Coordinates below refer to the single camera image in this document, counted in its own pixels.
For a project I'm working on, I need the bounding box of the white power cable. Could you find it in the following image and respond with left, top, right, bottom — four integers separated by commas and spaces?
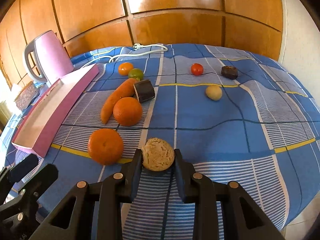
82, 43, 169, 68

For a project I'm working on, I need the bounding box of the pink electric kettle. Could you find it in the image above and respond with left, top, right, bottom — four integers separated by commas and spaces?
22, 30, 74, 87

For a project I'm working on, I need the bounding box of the silver tissue box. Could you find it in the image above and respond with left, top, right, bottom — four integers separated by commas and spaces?
14, 81, 39, 111

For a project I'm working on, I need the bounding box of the small far orange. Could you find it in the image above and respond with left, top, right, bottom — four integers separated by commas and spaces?
118, 62, 134, 76

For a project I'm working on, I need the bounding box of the blue plaid tablecloth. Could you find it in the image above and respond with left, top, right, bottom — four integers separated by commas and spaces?
1, 44, 319, 239

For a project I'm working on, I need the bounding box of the pink shallow tray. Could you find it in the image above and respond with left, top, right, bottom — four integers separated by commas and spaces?
11, 64, 99, 157

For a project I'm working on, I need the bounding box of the small yellow potato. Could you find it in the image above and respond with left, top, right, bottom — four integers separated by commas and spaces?
205, 85, 222, 101

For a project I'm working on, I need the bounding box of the green lime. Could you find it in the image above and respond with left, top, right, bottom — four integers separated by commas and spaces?
128, 68, 144, 81

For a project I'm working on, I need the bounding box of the wooden wardrobe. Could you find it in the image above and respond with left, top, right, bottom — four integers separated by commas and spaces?
1, 0, 283, 86

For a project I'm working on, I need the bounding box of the large orange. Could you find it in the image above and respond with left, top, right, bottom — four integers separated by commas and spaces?
87, 128, 124, 166

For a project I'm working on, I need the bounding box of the orange carrot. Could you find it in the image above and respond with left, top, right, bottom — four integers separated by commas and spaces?
100, 78, 138, 124

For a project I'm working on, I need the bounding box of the dark brown far piece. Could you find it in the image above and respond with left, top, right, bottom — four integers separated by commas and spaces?
221, 66, 238, 80

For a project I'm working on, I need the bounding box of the dark eggplant piece by carrot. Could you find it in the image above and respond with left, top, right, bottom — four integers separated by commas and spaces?
133, 80, 155, 103

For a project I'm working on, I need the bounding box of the red tomato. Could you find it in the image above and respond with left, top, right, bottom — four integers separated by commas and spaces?
190, 63, 204, 76

